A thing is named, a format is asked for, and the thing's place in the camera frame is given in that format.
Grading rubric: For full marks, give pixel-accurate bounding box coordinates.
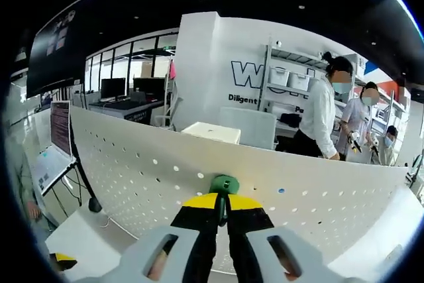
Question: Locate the white box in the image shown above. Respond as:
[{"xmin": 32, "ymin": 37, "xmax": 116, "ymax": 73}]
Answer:
[{"xmin": 181, "ymin": 121, "xmax": 242, "ymax": 146}]

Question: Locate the black computer mouse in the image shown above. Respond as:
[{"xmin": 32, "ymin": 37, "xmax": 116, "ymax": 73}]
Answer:
[{"xmin": 87, "ymin": 198, "xmax": 103, "ymax": 213}]

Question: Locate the large black hanging screen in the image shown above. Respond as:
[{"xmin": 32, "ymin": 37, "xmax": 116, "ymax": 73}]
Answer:
[{"xmin": 26, "ymin": 0, "xmax": 107, "ymax": 98}]

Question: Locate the green hook assembly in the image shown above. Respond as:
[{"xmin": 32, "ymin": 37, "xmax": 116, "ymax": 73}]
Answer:
[{"xmin": 209, "ymin": 174, "xmax": 240, "ymax": 228}]

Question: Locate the light grey panel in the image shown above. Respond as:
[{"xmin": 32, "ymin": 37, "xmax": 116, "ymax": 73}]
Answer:
[{"xmin": 219, "ymin": 106, "xmax": 278, "ymax": 150}]

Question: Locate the white storage bin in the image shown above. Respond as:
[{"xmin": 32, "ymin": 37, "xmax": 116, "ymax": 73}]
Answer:
[
  {"xmin": 287, "ymin": 72, "xmax": 311, "ymax": 92},
  {"xmin": 268, "ymin": 66, "xmax": 290, "ymax": 87}
]

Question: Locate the white pegboard mounting plate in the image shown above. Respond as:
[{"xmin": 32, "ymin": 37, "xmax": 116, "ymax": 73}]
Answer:
[{"xmin": 68, "ymin": 105, "xmax": 409, "ymax": 272}]

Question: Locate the black laptop stand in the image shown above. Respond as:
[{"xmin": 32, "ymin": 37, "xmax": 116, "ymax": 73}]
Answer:
[{"xmin": 49, "ymin": 123, "xmax": 97, "ymax": 217}]

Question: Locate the dark office desk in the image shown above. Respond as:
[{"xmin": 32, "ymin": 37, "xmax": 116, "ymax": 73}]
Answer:
[{"xmin": 88, "ymin": 99, "xmax": 166, "ymax": 123}]

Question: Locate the black desk monitor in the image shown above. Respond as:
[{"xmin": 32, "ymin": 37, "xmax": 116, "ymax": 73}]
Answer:
[
  {"xmin": 132, "ymin": 76, "xmax": 166, "ymax": 95},
  {"xmin": 100, "ymin": 77, "xmax": 127, "ymax": 102}
]

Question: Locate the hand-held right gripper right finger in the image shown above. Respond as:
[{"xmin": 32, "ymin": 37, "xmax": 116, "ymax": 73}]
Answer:
[{"xmin": 225, "ymin": 195, "xmax": 333, "ymax": 283}]

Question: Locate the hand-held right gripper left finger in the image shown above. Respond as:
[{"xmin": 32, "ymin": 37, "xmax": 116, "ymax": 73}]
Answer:
[{"xmin": 111, "ymin": 192, "xmax": 220, "ymax": 283}]

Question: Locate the open white laptop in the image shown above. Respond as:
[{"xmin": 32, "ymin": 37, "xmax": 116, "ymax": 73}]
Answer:
[{"xmin": 32, "ymin": 99, "xmax": 79, "ymax": 198}]

